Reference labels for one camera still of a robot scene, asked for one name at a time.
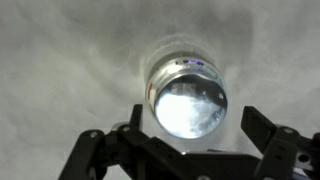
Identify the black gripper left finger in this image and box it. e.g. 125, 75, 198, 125
58, 104, 186, 180

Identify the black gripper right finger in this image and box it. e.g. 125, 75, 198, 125
241, 106, 320, 180

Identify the shiny silver metal tin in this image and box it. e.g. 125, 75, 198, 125
145, 56, 228, 139

